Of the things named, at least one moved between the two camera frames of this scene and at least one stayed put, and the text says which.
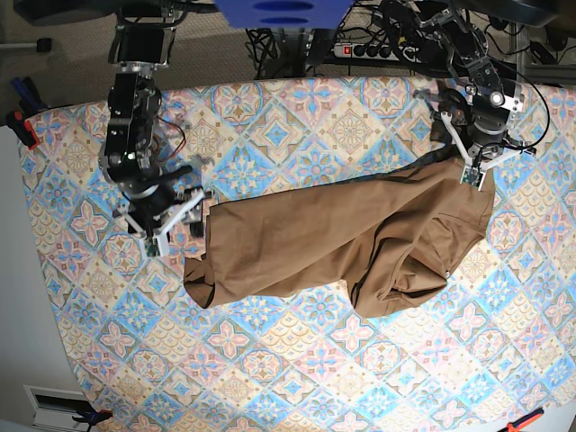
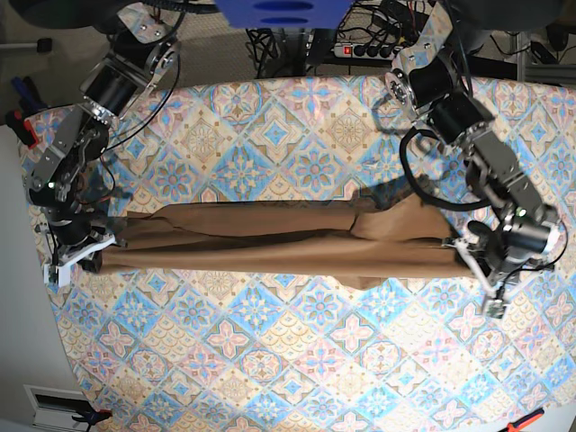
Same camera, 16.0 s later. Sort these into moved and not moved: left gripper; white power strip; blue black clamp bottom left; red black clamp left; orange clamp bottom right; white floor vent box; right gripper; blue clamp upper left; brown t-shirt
Moved: right gripper; brown t-shirt; left gripper
Not moved: white power strip; orange clamp bottom right; red black clamp left; white floor vent box; blue clamp upper left; blue black clamp bottom left
